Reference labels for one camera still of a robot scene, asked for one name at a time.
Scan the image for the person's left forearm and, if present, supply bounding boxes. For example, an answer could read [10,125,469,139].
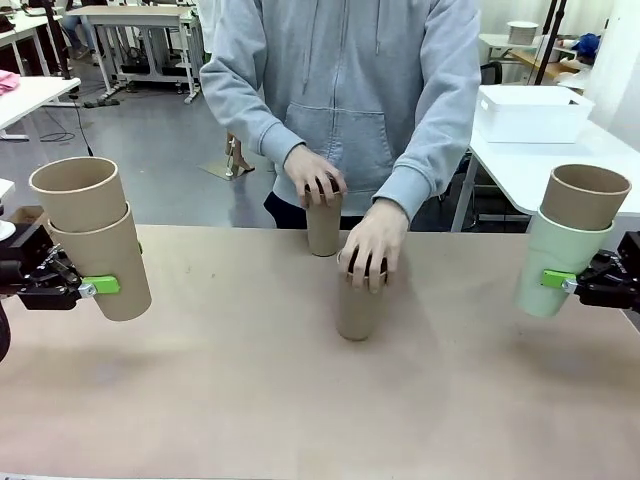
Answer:
[370,69,482,224]

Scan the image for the person's grey hoodie torso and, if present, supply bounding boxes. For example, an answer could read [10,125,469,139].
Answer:
[199,0,482,231]

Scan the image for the person's black trousers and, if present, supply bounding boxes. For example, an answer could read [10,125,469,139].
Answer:
[263,189,451,232]

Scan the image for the white side desk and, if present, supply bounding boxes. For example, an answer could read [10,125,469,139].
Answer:
[0,77,82,139]

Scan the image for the white plastic basket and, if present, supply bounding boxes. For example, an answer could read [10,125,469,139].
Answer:
[474,84,596,145]

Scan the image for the grey frame desk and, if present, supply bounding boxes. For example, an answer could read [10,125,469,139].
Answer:
[64,4,201,105]

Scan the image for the white garment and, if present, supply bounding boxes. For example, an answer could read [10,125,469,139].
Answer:
[198,0,217,55]

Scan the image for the seated person in jeans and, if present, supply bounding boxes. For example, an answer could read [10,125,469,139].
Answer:
[62,19,101,64]

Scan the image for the blue object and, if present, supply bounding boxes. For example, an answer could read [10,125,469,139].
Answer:
[572,33,601,56]

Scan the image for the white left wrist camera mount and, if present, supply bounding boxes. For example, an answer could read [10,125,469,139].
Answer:
[0,178,17,240]

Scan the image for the white board panel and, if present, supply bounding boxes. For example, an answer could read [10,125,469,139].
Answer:
[583,14,640,126]

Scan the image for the white work table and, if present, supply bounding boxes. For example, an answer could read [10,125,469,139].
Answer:
[449,84,640,234]

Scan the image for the person's left hand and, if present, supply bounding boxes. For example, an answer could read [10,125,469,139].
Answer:
[338,198,410,295]

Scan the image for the person's right hand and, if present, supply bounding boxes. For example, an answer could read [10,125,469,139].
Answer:
[283,145,349,210]

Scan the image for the black chair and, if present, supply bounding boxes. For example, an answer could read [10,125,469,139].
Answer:
[479,60,504,86]

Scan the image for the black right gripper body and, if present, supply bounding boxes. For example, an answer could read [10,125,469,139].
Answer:
[574,232,640,315]

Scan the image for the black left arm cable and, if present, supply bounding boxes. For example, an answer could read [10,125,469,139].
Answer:
[0,304,11,364]

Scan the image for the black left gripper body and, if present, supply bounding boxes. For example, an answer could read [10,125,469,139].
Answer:
[0,223,84,312]

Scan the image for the light green cup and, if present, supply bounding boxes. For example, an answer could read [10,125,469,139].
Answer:
[514,207,615,318]

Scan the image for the white long desk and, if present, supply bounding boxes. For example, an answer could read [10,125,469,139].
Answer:
[0,13,66,77]

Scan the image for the person's right forearm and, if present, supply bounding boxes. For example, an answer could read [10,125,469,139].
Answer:
[199,64,307,171]

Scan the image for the white back table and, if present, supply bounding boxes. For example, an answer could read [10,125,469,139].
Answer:
[478,32,581,64]

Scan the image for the mannequin stand base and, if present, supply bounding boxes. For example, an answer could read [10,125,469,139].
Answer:
[199,132,256,179]

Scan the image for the black floor cable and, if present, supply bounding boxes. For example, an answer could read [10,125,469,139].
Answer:
[44,94,96,157]

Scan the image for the black tripod pole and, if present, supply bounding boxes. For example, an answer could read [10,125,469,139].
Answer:
[532,0,562,86]

